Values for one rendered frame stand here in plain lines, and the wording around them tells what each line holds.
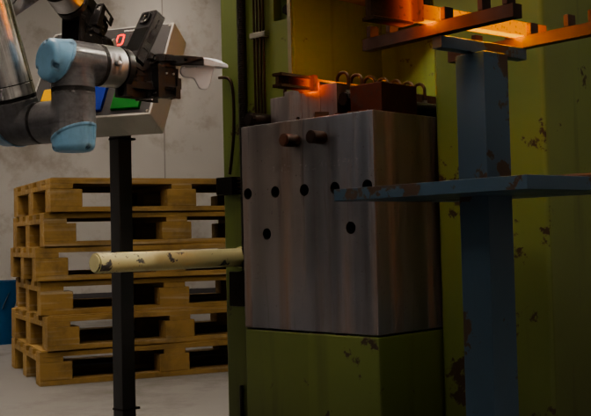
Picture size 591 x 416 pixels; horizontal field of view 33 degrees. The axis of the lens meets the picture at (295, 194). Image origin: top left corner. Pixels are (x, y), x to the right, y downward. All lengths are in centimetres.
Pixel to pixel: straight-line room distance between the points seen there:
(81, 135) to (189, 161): 960
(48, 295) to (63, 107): 321
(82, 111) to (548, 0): 93
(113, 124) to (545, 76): 101
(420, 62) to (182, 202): 262
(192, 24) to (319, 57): 910
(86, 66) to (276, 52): 81
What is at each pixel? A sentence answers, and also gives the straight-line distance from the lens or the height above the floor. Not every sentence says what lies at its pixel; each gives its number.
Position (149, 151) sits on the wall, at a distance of 1121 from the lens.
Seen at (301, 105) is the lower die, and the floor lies 96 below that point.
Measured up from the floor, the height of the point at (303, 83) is 99.
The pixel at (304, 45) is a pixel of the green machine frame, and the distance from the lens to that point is 247.
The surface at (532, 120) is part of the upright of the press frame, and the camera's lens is 202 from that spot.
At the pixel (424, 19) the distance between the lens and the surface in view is 158.
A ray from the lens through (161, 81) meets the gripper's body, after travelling 186.
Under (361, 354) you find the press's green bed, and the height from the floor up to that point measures 43.
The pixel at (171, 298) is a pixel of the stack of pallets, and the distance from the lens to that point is 505.
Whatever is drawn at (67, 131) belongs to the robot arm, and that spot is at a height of 85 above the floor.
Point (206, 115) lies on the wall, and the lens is 1145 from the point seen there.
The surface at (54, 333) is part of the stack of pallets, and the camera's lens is 486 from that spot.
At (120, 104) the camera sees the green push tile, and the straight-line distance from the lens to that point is 240.
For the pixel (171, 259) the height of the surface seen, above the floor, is 62.
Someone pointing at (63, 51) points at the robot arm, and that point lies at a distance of 175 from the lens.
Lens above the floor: 67
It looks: 2 degrees up
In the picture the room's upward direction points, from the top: 1 degrees counter-clockwise
